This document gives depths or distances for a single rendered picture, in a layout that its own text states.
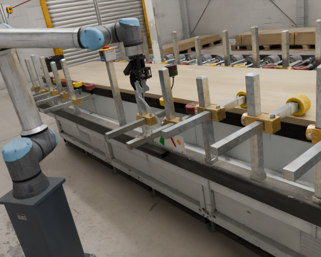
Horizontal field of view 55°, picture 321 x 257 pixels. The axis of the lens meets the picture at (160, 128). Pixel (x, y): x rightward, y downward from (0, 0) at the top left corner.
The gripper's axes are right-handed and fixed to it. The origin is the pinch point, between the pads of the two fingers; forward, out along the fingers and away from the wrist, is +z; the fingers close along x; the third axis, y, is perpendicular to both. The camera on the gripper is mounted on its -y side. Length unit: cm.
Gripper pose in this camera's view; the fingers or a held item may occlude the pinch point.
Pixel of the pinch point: (141, 95)
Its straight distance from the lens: 156.2
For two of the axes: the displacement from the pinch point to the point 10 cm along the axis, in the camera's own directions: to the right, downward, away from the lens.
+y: 6.1, 1.8, -7.7
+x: 7.7, -3.5, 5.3
